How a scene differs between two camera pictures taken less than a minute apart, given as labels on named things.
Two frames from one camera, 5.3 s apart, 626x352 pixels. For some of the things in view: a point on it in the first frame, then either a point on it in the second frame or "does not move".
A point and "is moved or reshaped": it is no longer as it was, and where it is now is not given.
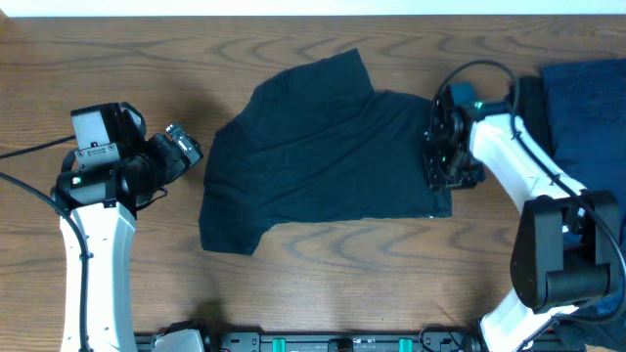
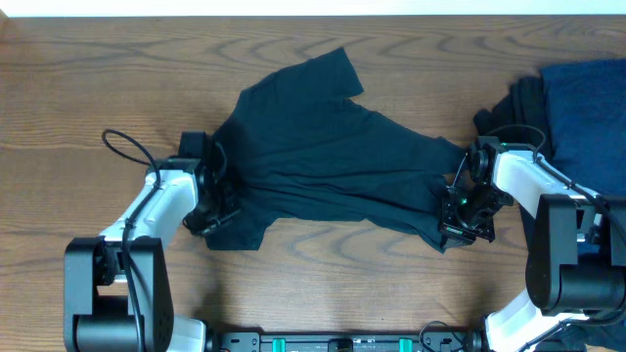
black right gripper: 437,182 → 452,229
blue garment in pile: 586,111 does not move
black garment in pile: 531,110 does not move
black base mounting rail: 411,339 does not move
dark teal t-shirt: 316,144 is moved or reshaped
